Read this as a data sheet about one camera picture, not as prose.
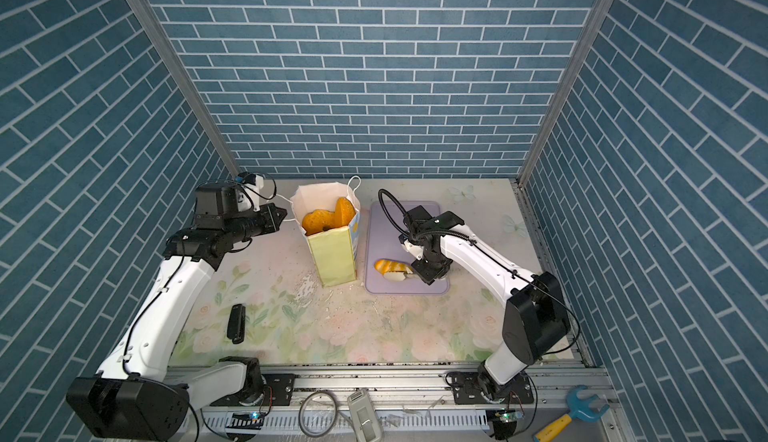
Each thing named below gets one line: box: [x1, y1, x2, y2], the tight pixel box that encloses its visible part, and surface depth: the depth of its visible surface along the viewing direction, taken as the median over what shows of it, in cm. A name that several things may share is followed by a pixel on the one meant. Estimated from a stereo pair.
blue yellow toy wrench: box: [533, 385, 610, 442], surface depth 71 cm
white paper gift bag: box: [290, 175, 362, 288], surface depth 86 cm
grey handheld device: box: [348, 389, 383, 442], surface depth 69 cm
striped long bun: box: [374, 259, 407, 282], surface depth 94 cm
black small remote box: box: [227, 303, 246, 344], surface depth 84 cm
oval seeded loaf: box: [335, 197, 356, 229], surface depth 86 cm
